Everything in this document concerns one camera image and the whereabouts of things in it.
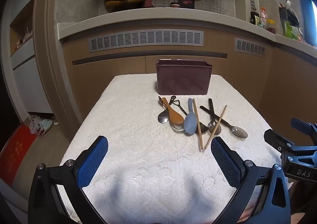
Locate white shelf unit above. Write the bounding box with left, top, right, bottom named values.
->
left=0, top=0, right=53, bottom=121

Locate purple plastic utensil holder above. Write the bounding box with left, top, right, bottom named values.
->
left=156, top=59, right=213, bottom=95

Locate wooden kitchen cabinet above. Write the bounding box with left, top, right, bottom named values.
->
left=62, top=25, right=317, bottom=140

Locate orange-capped clear bottle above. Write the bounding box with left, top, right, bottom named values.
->
left=259, top=7, right=268, bottom=29

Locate blue rice spoon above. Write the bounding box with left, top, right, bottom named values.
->
left=184, top=98, right=198, bottom=136

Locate red floor mat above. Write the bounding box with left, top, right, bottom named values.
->
left=0, top=124, right=37, bottom=182

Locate brown wooden spoon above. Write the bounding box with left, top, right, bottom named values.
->
left=162, top=99, right=185, bottom=126

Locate white lace tablecloth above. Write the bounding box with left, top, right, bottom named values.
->
left=59, top=74, right=280, bottom=224

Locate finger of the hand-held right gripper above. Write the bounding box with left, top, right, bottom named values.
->
left=290, top=118, right=317, bottom=144
left=264, top=129, right=295, bottom=155

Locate beige kitchen countertop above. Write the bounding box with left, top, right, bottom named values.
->
left=57, top=7, right=317, bottom=52

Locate long grey vent grille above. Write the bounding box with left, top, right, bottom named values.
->
left=89, top=29, right=205, bottom=53

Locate pile of slippers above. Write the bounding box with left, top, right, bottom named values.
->
left=28, top=113, right=58, bottom=138

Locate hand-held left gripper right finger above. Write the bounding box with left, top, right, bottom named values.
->
left=210, top=136, right=291, bottom=224

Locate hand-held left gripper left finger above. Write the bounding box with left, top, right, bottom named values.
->
left=28, top=136, right=109, bottom=224

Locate dark labelled bottle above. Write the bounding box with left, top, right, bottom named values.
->
left=250, top=11, right=260, bottom=26

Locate ball-end metal spoon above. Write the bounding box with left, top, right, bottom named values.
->
left=158, top=96, right=170, bottom=124

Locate green packet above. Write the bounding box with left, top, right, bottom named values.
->
left=283, top=22, right=304, bottom=41

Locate short grey vent grille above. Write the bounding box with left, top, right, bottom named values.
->
left=234, top=38, right=266, bottom=57

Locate yellow-lidded red jar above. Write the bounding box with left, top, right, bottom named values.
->
left=266, top=19, right=276, bottom=34

